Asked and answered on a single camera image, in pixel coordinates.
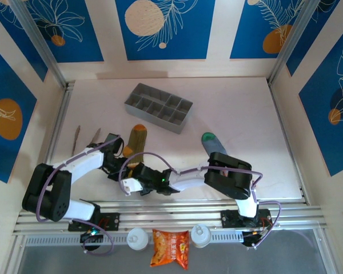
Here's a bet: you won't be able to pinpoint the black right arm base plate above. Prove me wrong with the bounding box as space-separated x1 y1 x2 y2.
221 208 272 229

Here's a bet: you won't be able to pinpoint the black cable connector module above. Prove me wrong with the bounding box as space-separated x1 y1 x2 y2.
79 229 104 244
242 230 265 247

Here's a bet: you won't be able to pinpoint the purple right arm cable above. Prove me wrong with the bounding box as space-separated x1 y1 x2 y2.
118 152 282 251

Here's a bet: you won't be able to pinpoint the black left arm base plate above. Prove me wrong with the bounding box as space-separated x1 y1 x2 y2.
67 212 121 232

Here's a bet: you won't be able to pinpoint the metal tongs with red handles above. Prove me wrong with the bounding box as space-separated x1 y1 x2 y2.
71 124 102 157

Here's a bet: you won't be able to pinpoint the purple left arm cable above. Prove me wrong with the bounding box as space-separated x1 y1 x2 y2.
35 135 125 257

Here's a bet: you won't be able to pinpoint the orange snack bag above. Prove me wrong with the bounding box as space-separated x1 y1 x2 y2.
150 228 190 271

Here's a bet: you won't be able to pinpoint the grey divided organizer box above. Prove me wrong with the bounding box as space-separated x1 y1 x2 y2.
123 82 194 135

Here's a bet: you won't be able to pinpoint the perforated metal cable tray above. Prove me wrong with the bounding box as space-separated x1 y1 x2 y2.
24 232 245 248

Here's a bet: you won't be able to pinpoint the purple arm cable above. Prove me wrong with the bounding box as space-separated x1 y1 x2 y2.
35 135 125 257
118 152 282 251

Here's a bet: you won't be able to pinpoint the white pull-tab can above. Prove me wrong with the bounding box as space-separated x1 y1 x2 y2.
190 224 212 248

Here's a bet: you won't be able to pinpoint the aluminium side rail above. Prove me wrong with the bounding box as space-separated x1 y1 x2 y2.
31 82 75 203
267 81 309 205

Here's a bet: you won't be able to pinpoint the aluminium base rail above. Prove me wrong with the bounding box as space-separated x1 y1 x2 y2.
13 199 325 236

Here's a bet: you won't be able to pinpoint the aluminium corner post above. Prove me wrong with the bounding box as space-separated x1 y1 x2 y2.
267 0 322 86
10 0 75 91

